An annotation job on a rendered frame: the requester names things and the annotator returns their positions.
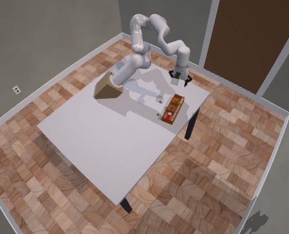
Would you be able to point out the orange-brown three-compartment bin rack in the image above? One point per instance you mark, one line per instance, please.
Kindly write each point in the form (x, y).
(177, 107)

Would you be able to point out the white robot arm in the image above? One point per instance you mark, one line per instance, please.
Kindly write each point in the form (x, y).
(157, 23)

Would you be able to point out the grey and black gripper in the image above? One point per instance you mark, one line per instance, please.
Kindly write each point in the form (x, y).
(184, 74)

